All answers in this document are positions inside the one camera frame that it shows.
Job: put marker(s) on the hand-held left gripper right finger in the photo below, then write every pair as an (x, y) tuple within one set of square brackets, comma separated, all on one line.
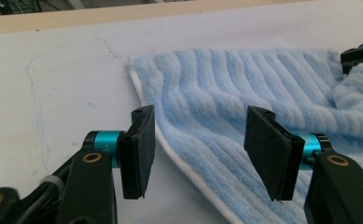
[(269, 155)]

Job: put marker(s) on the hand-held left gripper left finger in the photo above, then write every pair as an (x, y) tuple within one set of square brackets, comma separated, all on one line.
[(138, 155)]

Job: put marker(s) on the light blue striped towel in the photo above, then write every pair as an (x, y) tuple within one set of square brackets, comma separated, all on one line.
[(216, 93)]

